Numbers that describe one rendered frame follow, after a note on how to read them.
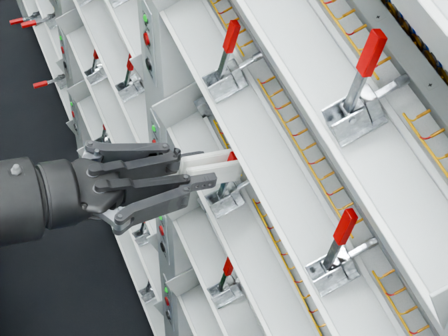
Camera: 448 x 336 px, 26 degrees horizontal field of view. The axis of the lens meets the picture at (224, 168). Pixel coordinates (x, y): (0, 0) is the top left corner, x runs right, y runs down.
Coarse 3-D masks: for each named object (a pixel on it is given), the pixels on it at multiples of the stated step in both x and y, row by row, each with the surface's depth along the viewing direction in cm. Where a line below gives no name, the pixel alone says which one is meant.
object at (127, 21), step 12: (108, 0) 147; (120, 0) 145; (132, 0) 145; (120, 12) 145; (132, 12) 144; (120, 24) 143; (132, 24) 142; (132, 36) 141; (132, 48) 140; (132, 60) 132
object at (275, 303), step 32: (192, 96) 127; (192, 128) 128; (224, 224) 118; (256, 224) 116; (256, 256) 114; (288, 256) 112; (256, 288) 112; (288, 288) 110; (288, 320) 108; (320, 320) 107
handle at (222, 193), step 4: (232, 152) 113; (232, 156) 113; (228, 160) 114; (232, 160) 113; (224, 184) 116; (220, 188) 117; (224, 188) 116; (220, 192) 117; (224, 192) 117; (228, 192) 118; (220, 196) 117; (224, 196) 118
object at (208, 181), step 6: (204, 174) 112; (210, 174) 112; (192, 180) 111; (198, 180) 111; (204, 180) 111; (210, 180) 111; (216, 180) 112; (180, 186) 110; (192, 186) 111; (198, 186) 111; (204, 186) 111; (210, 186) 112; (186, 198) 109
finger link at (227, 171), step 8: (192, 168) 111; (200, 168) 111; (208, 168) 111; (216, 168) 112; (224, 168) 112; (232, 168) 113; (240, 168) 113; (224, 176) 113; (232, 176) 114; (240, 176) 114
